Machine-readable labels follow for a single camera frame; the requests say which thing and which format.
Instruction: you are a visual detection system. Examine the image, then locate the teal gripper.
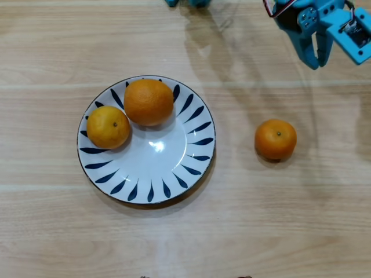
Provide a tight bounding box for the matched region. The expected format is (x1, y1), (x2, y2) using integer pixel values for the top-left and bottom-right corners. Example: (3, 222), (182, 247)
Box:
(274, 0), (353, 71)

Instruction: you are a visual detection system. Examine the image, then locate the small orange with stem dot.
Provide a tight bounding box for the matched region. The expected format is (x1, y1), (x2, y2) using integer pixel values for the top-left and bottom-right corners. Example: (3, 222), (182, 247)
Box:
(254, 119), (298, 160)

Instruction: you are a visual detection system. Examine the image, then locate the large deep orange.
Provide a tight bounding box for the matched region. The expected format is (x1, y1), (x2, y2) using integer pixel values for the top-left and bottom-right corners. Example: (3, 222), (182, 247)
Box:
(123, 78), (175, 127)

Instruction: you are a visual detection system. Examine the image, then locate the small yellowish orange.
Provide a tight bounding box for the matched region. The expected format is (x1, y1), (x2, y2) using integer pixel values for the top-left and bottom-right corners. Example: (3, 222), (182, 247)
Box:
(86, 105), (131, 151)

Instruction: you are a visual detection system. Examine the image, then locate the white plate blue leaf pattern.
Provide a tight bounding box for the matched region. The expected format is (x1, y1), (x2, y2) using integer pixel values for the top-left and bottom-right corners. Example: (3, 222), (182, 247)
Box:
(77, 75), (217, 205)

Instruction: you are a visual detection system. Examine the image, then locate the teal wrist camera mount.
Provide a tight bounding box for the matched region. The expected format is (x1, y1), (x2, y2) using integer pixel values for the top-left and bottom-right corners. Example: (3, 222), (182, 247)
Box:
(329, 7), (371, 65)

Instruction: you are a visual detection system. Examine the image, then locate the red white black servo wire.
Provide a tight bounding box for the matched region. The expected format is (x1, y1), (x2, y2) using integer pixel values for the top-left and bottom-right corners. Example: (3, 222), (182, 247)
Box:
(263, 0), (299, 19)

